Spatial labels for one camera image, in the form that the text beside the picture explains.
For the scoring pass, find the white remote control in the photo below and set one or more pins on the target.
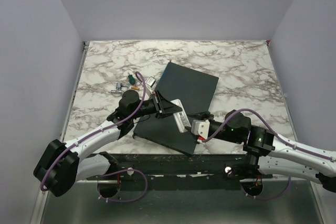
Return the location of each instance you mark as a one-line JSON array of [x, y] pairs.
[[181, 118]]

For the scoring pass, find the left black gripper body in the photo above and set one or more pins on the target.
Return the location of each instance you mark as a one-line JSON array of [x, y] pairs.
[[150, 107]]

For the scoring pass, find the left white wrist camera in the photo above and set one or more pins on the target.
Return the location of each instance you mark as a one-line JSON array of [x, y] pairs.
[[149, 83]]

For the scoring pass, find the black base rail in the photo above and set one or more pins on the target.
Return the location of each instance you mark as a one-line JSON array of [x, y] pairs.
[[162, 171]]

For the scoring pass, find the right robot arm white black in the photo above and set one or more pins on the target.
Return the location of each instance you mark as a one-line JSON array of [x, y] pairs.
[[267, 152]]

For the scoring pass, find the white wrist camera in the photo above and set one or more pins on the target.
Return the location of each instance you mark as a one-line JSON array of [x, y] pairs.
[[149, 83], [200, 129]]

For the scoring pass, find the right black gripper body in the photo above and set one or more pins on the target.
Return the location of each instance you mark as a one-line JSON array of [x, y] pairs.
[[222, 134]]

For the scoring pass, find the chrome metal fitting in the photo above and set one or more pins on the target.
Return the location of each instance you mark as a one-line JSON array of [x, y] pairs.
[[118, 89]]

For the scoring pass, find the green handled screwdriver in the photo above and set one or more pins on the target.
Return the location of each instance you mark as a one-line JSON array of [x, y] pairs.
[[131, 79]]

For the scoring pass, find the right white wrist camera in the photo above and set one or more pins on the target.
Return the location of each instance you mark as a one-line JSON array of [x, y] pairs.
[[200, 129]]

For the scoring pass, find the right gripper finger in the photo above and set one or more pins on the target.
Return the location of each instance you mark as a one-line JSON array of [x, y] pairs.
[[189, 132], [206, 115]]

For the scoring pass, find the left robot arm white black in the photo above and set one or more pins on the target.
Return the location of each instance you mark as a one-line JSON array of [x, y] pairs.
[[58, 167]]

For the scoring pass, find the dark flat metal box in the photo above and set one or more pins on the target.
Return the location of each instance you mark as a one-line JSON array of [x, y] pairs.
[[195, 90]]

